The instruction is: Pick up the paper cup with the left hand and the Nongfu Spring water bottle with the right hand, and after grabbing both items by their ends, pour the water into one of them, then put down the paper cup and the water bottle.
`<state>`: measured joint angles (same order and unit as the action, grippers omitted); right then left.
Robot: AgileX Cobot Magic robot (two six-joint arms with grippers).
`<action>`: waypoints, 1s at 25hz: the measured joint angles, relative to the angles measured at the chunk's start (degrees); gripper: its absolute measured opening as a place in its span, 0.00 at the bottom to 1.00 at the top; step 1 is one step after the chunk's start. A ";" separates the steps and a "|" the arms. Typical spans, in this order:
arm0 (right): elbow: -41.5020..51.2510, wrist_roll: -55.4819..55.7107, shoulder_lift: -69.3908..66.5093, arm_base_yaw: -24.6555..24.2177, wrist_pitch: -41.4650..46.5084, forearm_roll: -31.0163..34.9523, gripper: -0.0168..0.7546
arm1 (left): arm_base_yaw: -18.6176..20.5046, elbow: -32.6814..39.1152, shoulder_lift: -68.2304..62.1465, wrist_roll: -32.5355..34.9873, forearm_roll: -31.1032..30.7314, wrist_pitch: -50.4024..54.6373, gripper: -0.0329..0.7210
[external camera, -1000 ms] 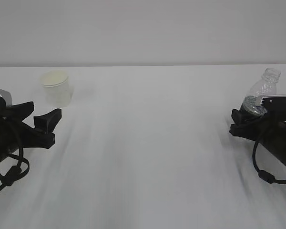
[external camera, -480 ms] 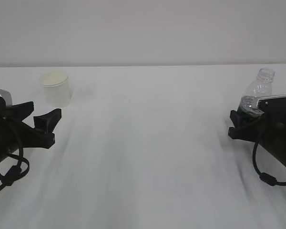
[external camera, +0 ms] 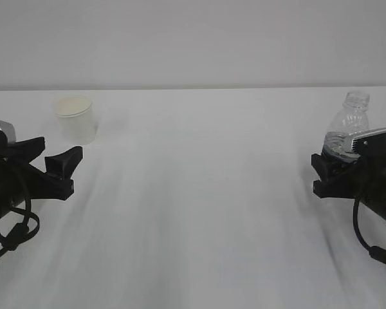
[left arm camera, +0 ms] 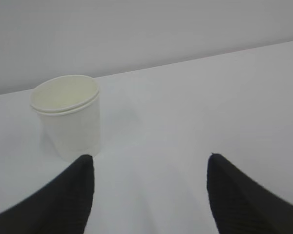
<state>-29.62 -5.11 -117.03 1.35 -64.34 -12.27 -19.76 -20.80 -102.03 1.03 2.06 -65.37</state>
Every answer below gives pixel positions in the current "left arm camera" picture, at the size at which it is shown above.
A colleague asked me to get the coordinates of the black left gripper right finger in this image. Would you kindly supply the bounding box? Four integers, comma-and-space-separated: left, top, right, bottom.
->
207, 154, 293, 234

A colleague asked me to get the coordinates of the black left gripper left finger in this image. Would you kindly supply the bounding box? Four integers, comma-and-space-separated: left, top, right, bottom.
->
0, 155, 95, 234

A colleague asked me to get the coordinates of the white paper cup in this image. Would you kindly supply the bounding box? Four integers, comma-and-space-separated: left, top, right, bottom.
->
30, 75, 101, 162

